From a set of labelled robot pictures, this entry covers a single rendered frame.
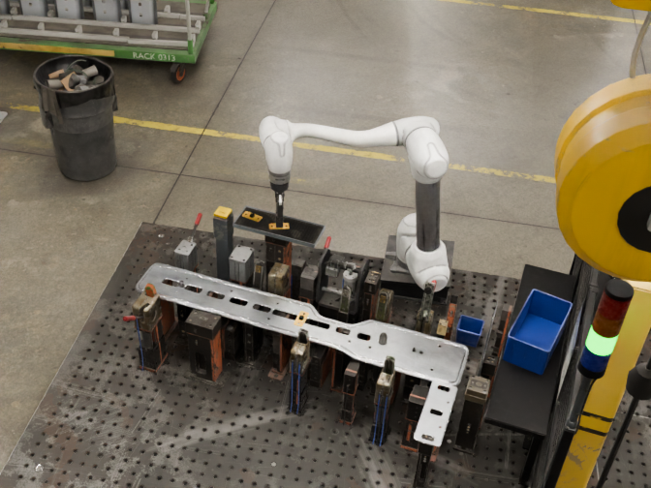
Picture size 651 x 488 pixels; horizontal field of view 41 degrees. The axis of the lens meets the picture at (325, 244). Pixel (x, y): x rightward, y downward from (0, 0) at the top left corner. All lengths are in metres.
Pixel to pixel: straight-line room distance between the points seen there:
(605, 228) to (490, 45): 7.24
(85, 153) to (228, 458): 2.97
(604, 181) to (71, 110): 5.13
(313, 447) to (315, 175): 2.88
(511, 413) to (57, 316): 2.76
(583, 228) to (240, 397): 2.99
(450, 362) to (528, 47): 4.93
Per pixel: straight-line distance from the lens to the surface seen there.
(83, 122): 5.71
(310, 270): 3.56
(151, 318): 3.51
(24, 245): 5.55
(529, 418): 3.21
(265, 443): 3.43
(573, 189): 0.65
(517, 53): 7.80
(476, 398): 3.23
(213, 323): 3.41
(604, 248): 0.67
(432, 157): 3.31
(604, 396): 2.59
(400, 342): 3.41
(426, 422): 3.16
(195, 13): 7.47
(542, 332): 3.52
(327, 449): 3.42
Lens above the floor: 3.45
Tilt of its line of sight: 40 degrees down
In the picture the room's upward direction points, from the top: 3 degrees clockwise
